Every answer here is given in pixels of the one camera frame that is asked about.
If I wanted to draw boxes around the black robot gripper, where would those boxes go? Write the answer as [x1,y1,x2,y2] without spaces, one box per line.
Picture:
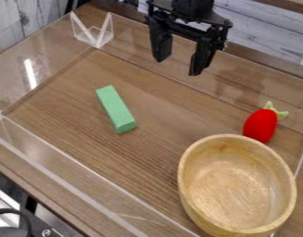
[145,0,232,76]

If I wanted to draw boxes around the red plush strawberry toy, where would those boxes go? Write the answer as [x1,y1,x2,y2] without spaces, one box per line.
[243,101,290,143]

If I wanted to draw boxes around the green foam block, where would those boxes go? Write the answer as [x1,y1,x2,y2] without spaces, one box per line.
[95,85,136,133]

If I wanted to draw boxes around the clear acrylic tray walls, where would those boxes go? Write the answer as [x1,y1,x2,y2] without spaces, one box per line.
[0,9,303,237]

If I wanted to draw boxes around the wooden bowl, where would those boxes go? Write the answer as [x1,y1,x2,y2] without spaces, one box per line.
[176,134,296,237]

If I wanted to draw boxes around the black cable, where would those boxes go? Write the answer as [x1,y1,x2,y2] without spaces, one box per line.
[0,207,34,237]

